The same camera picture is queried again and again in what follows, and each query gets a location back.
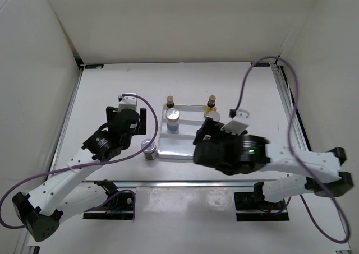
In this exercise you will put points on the silver-lid spice jar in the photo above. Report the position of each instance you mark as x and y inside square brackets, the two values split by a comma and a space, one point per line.
[213, 115]
[172, 120]

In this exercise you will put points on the pale white-lid jar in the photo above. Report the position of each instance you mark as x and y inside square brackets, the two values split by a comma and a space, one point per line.
[207, 138]

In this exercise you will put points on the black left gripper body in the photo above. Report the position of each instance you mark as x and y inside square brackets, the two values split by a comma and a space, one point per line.
[127, 142]

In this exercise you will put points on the yellow sauce bottle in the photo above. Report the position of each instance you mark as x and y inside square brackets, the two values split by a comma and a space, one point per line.
[210, 107]
[170, 102]

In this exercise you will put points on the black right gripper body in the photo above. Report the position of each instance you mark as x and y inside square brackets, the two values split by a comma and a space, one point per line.
[219, 141]

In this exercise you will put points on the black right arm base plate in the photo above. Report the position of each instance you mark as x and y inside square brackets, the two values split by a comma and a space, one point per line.
[247, 210]

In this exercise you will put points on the right dark table label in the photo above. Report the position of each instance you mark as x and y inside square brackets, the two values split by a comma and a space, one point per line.
[261, 64]

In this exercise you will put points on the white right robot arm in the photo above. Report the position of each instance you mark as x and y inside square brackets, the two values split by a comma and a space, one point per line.
[326, 177]

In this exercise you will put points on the white three-compartment tray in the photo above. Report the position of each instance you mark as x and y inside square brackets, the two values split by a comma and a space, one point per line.
[179, 146]

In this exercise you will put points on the dark table label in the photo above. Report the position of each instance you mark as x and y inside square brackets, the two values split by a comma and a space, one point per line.
[261, 64]
[93, 66]

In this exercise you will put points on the left dark white-lid jar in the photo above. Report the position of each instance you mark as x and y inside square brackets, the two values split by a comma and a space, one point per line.
[150, 149]

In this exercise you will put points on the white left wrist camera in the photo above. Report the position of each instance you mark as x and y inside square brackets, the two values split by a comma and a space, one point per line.
[129, 101]

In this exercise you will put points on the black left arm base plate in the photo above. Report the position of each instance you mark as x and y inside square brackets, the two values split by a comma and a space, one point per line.
[121, 207]

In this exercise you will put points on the left aluminium frame rail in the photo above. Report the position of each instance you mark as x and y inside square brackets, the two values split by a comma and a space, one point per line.
[80, 65]

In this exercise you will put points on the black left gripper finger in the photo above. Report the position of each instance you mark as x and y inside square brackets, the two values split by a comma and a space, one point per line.
[111, 112]
[142, 121]

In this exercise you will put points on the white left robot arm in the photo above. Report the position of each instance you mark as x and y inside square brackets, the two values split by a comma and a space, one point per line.
[44, 208]

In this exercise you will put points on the left dark table label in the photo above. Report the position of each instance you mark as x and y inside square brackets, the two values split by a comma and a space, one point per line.
[93, 66]

